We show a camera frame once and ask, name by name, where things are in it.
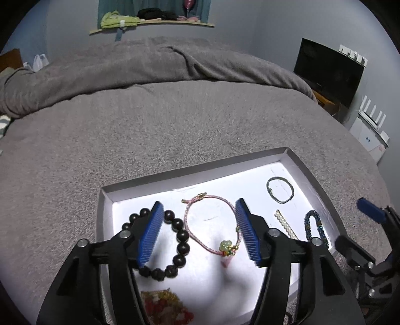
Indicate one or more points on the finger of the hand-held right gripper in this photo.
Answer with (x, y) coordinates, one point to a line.
(370, 209)
(353, 251)

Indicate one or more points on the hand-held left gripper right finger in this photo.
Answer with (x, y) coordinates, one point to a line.
(247, 231)

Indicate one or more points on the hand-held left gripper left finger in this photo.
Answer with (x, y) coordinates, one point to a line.
(151, 234)

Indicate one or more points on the pearl hairpin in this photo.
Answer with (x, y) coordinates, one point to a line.
(286, 223)

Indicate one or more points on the thin silver bangle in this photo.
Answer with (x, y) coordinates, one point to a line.
(269, 189)

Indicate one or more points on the shallow grey cardboard box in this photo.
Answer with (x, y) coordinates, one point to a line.
(212, 193)

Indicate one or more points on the white cabinet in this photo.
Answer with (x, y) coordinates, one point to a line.
(365, 137)

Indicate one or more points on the white router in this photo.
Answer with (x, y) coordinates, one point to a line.
(373, 120)

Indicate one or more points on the grey blanket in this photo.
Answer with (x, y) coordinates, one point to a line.
(125, 125)

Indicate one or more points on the wooden television stand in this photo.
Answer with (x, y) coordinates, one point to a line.
(328, 104)

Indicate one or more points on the black television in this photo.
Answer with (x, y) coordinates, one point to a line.
(328, 72)

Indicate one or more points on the striped pillow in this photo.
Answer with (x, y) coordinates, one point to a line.
(4, 125)

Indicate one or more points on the white plastic bag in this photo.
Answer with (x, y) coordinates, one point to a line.
(40, 62)

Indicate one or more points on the green cloth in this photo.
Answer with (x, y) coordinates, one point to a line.
(117, 18)

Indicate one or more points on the pink cloth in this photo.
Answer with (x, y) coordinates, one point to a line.
(187, 18)

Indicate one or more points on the black cloth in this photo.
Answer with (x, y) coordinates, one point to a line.
(153, 14)

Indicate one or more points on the wooden headboard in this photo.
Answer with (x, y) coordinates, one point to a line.
(11, 59)

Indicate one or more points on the white wall hooks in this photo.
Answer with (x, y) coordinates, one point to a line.
(353, 54)

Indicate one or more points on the wooden wall shelf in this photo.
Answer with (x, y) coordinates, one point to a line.
(156, 23)

